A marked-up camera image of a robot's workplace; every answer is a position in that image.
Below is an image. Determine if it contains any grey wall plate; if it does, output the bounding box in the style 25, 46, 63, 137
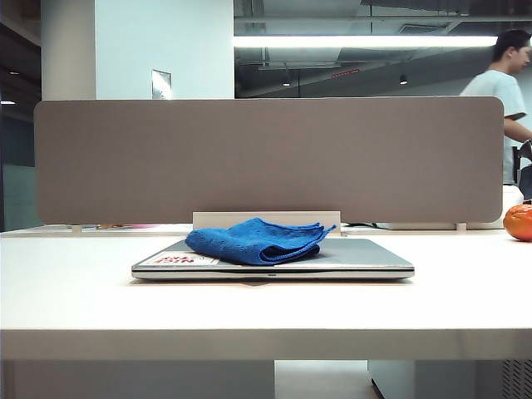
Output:
150, 68, 173, 101

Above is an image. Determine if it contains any black office chair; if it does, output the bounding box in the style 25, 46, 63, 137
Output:
516, 139, 532, 186

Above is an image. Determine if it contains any white plastic object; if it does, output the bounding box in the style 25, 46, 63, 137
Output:
502, 185, 532, 209

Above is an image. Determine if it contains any grey closed laptop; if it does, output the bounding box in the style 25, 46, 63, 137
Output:
131, 237, 416, 281

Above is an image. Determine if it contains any red white laptop sticker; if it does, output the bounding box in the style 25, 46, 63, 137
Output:
150, 251, 220, 268

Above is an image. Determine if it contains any brown fabric desk divider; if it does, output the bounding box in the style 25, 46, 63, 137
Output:
33, 96, 506, 226

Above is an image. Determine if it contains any orange tangerine fruit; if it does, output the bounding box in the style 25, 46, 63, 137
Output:
502, 203, 532, 243

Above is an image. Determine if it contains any blue microfiber rag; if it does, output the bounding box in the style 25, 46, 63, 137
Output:
185, 216, 337, 266

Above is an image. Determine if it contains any long ceiling light strip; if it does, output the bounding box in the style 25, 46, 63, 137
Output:
232, 34, 500, 49

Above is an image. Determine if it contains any person in white t-shirt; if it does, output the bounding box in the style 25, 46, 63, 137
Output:
458, 29, 532, 186

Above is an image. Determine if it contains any perforated grey desk panel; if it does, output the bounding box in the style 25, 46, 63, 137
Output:
500, 358, 532, 399

